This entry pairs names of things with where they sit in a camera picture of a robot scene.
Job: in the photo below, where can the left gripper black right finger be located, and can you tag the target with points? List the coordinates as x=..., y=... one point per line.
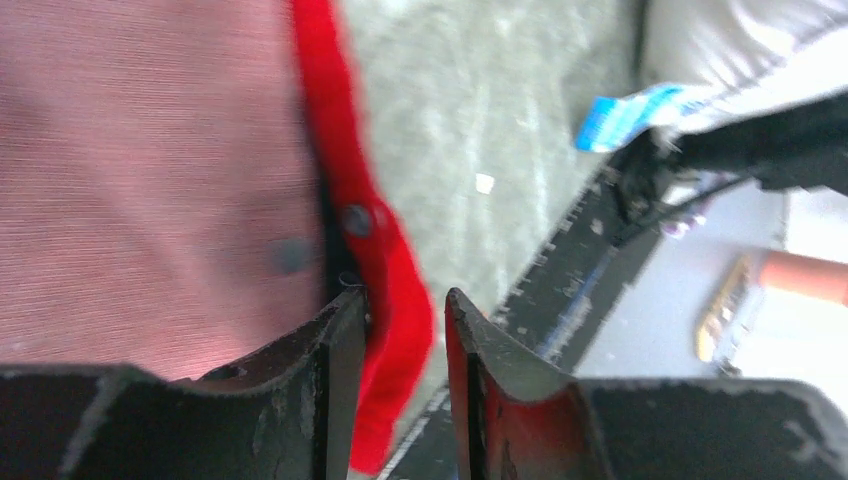
x=722, y=428

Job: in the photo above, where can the white pillow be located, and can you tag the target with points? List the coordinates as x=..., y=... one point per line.
x=737, y=60

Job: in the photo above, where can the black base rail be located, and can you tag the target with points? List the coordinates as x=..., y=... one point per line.
x=570, y=278

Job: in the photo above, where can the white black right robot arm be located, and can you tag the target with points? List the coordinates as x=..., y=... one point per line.
x=802, y=147

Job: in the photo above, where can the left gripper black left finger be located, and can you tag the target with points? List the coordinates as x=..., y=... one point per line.
x=285, y=411

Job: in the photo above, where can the blue white pillow tag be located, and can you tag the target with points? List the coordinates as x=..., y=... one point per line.
x=612, y=123

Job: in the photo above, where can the pink red patterned pillowcase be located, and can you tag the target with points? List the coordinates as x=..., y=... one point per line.
x=179, y=179

